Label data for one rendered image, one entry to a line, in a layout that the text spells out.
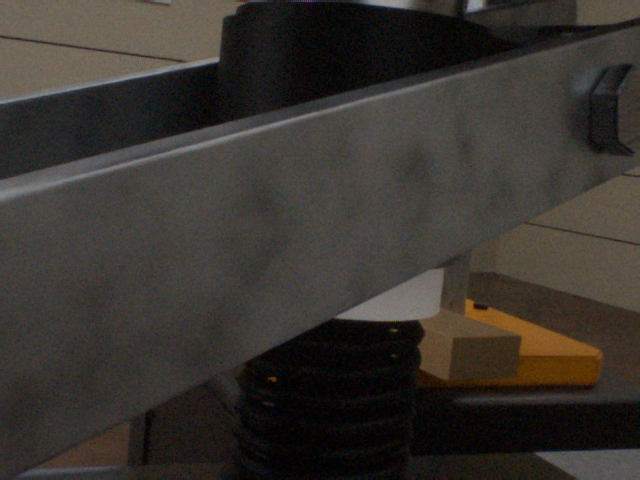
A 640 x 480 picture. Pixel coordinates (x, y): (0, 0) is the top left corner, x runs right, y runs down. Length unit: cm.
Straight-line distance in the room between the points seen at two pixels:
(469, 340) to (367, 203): 80
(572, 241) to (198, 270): 744
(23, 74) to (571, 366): 555
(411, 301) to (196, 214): 12
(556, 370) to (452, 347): 26
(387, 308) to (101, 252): 13
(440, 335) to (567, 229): 666
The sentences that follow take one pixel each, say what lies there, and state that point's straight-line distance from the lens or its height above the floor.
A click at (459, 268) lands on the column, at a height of 86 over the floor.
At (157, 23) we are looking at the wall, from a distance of 671.
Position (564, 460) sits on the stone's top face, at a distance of 66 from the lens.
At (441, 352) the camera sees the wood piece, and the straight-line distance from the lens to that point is 101.
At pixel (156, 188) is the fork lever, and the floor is 102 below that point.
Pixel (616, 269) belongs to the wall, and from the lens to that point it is 727.
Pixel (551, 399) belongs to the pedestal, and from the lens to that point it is 117.
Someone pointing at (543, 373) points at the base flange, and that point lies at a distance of 122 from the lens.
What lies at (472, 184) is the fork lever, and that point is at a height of 102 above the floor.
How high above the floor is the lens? 103
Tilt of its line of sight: 6 degrees down
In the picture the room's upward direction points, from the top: 6 degrees clockwise
